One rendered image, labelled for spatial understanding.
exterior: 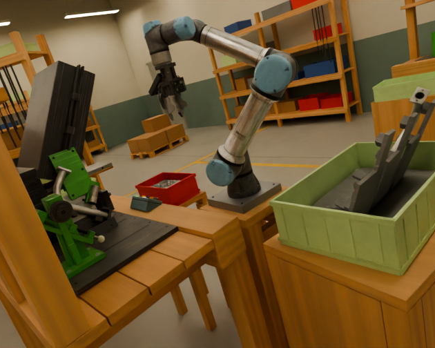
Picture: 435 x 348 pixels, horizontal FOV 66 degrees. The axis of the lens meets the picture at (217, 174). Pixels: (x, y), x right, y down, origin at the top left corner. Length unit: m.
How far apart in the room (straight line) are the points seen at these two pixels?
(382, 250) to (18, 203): 0.91
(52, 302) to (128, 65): 11.20
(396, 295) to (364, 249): 0.15
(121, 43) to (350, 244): 11.36
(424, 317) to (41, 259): 0.98
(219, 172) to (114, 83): 10.42
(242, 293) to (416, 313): 0.61
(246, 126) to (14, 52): 3.35
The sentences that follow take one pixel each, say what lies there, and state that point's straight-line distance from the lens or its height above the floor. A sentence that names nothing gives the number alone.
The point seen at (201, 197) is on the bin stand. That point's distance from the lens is 1.91.
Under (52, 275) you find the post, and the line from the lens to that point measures 0.94.
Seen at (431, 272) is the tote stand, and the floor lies 0.79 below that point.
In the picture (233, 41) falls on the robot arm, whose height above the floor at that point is 1.50.
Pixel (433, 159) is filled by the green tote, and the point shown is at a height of 0.89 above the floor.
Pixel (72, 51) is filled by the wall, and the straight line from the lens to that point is 11.33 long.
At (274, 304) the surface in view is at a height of 0.42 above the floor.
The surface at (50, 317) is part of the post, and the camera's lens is 0.98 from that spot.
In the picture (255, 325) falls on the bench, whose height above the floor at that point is 0.43.
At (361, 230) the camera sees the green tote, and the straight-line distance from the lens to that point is 1.02.
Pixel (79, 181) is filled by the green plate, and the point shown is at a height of 1.13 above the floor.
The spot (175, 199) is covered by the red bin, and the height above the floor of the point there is 0.84.
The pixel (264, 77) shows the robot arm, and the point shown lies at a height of 1.36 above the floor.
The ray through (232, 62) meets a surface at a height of 1.47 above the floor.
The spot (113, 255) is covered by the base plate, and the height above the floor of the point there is 0.90.
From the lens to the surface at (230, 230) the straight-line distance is 1.25.
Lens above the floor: 1.42
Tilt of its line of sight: 17 degrees down
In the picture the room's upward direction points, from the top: 16 degrees counter-clockwise
